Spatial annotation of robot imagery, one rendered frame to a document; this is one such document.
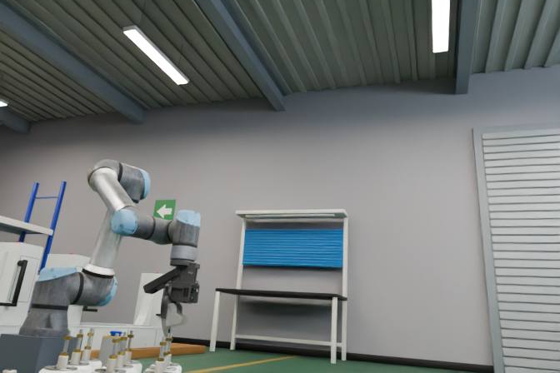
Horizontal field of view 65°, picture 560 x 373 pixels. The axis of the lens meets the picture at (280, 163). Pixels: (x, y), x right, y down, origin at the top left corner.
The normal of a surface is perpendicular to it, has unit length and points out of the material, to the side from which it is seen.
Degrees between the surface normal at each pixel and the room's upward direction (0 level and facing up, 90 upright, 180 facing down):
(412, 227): 90
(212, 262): 90
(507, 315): 90
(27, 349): 90
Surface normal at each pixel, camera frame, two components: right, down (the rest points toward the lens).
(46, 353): 0.94, -0.05
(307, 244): -0.32, -0.34
